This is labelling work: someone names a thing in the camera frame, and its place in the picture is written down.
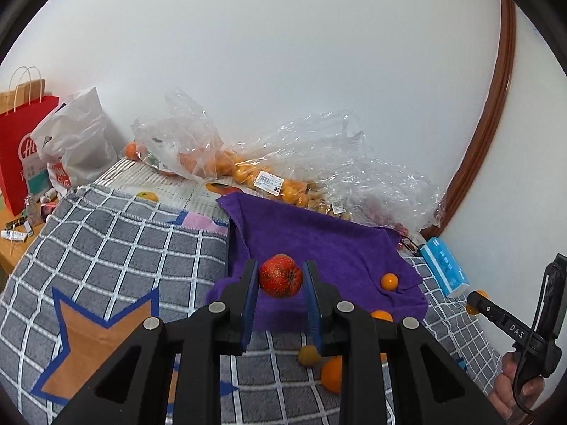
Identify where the small red tomato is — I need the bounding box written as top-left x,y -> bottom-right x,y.
259,253 -> 303,298

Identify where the small yellow-green fruit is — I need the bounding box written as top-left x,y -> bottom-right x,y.
297,344 -> 321,367

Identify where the person right hand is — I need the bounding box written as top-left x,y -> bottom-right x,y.
488,352 -> 545,424

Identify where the blue tissue pack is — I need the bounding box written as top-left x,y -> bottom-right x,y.
419,237 -> 469,298

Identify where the yellow-orange oval kumquat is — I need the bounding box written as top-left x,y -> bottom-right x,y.
371,310 -> 393,322

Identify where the small orange kumquat behind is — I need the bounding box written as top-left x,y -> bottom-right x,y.
381,272 -> 399,292

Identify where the grey checked blanket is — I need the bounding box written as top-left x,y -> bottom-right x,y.
1,185 -> 500,424

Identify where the purple microfibre towel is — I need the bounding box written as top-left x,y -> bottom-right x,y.
206,193 -> 428,321

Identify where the crumpled clear plastic bag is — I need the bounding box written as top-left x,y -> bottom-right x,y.
309,157 -> 445,236

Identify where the fruit printed cardboard box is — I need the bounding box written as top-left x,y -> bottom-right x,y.
95,158 -> 249,222

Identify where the clear bag left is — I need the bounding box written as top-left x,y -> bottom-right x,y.
123,90 -> 226,182

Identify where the clear bag of oranges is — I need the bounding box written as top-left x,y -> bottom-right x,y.
227,111 -> 371,214

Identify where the white plastic bag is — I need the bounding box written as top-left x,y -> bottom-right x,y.
31,87 -> 118,195

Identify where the red paper shopping bag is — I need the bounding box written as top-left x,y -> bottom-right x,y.
0,65 -> 61,218

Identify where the brown wooden frame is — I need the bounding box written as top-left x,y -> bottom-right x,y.
421,0 -> 517,240

